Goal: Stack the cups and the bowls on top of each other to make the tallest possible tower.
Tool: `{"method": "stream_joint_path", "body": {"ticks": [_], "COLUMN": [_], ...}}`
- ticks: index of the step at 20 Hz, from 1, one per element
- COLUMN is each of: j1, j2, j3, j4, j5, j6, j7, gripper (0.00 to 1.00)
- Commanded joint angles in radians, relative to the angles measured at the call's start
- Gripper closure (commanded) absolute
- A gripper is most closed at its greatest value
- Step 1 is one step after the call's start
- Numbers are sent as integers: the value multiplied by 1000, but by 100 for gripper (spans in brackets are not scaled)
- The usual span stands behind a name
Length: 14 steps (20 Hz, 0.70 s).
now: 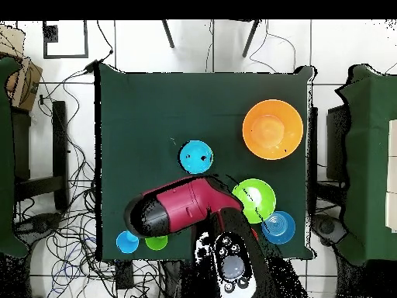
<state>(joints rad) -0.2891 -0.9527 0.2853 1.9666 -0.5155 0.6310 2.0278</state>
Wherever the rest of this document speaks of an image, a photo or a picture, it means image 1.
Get small cyan bowl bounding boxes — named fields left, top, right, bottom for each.
left=178, top=140, right=214, bottom=175

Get large green bowl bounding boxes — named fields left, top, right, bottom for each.
left=231, top=178, right=278, bottom=224

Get green cup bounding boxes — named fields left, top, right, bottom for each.
left=144, top=235, right=169, bottom=251

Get dark green tablecloth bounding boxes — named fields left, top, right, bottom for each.
left=94, top=63, right=317, bottom=262

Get large orange bowl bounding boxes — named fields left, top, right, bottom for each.
left=242, top=99, right=304, bottom=161

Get large blue bowl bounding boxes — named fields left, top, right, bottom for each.
left=261, top=210, right=296, bottom=245

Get blue cup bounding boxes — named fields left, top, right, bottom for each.
left=115, top=230, right=140, bottom=255

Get black power strip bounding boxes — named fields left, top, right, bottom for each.
left=115, top=260, right=135, bottom=289

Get black stand leg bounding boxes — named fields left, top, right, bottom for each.
left=161, top=19, right=175, bottom=49
left=241, top=19, right=261, bottom=58

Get grey floor base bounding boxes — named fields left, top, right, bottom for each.
left=311, top=213, right=348, bottom=248

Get black power adapter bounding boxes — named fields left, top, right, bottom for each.
left=84, top=59, right=99, bottom=75

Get grey base with black knob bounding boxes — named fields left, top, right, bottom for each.
left=13, top=212, right=63, bottom=237

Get green-clothed side table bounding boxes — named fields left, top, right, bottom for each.
left=334, top=64, right=397, bottom=268
left=0, top=57, right=30, bottom=258

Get cardboard box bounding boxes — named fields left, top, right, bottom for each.
left=0, top=24, right=43, bottom=113

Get white boxes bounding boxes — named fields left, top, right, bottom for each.
left=385, top=119, right=397, bottom=234

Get tangled black floor cables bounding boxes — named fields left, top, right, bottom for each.
left=13, top=71, right=162, bottom=298

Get black square floor frame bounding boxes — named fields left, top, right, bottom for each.
left=42, top=20, right=89, bottom=59

